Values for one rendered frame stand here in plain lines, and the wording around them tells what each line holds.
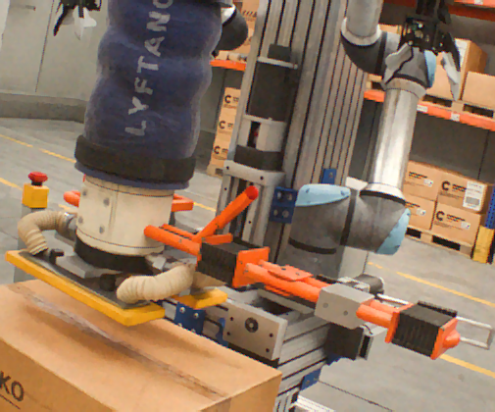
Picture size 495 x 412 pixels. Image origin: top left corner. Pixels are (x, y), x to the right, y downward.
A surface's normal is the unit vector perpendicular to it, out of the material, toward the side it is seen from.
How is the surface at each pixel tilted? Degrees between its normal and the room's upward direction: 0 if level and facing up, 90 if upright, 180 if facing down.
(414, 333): 90
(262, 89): 90
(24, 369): 90
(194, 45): 108
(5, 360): 90
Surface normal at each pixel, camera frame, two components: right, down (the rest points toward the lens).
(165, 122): 0.54, 0.01
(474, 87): -0.55, 0.03
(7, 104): 0.81, 0.27
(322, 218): -0.13, 0.15
